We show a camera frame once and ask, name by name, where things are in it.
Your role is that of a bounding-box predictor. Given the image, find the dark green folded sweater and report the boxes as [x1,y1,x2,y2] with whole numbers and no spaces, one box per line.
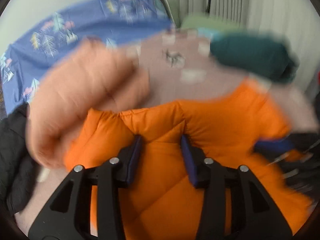
[210,33,299,83]

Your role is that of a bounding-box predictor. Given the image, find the blue tree-print sheet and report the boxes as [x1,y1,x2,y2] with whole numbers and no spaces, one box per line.
[1,0,173,114]

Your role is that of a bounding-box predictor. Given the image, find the orange puffer jacket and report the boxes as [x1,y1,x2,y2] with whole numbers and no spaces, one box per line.
[63,80,312,239]

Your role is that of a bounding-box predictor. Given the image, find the green pillow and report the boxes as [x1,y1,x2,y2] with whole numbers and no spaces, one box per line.
[180,14,245,33]

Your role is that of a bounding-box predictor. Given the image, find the pink polka-dot bedspread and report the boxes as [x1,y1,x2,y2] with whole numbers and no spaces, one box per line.
[15,27,318,235]

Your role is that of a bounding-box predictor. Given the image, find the black folded garment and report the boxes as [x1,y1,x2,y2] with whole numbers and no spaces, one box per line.
[1,103,39,216]

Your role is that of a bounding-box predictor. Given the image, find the grey pleated curtain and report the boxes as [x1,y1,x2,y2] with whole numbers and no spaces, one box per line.
[172,0,319,91]

